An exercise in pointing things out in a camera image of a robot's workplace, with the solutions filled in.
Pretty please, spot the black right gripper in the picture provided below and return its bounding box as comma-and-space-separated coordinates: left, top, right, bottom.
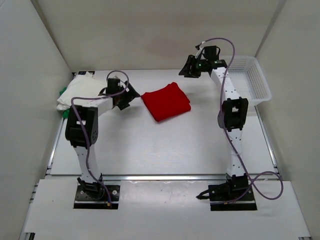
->
180, 55, 209, 79

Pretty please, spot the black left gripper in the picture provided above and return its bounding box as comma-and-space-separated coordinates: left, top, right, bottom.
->
116, 80, 141, 110

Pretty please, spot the red t-shirt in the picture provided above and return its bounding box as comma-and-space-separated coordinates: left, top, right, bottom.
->
141, 82, 192, 123

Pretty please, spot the white t-shirt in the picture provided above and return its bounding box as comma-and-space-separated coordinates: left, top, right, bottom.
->
61, 74, 107, 107

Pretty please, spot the green t-shirt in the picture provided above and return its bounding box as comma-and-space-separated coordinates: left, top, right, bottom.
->
56, 87, 70, 119

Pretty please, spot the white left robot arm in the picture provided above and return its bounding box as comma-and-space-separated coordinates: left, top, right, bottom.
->
65, 77, 141, 203

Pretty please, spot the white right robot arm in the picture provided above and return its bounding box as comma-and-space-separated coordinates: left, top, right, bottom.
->
179, 45, 249, 202

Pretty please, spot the white plastic laundry basket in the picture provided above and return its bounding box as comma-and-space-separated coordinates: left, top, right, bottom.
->
222, 55, 272, 107

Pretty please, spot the dark table label sticker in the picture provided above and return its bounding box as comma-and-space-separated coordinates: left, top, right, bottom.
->
77, 70, 95, 75

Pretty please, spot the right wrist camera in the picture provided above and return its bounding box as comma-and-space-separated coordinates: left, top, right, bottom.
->
195, 41, 206, 59

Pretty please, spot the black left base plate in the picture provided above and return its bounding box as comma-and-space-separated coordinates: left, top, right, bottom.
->
73, 184, 121, 210

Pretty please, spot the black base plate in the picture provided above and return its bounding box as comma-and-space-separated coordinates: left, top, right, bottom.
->
73, 184, 121, 210
196, 183, 258, 212

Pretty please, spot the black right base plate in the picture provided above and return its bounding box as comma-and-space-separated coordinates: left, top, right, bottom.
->
196, 183, 258, 212

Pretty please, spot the aluminium rail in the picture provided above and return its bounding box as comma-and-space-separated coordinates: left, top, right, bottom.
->
99, 174, 278, 183

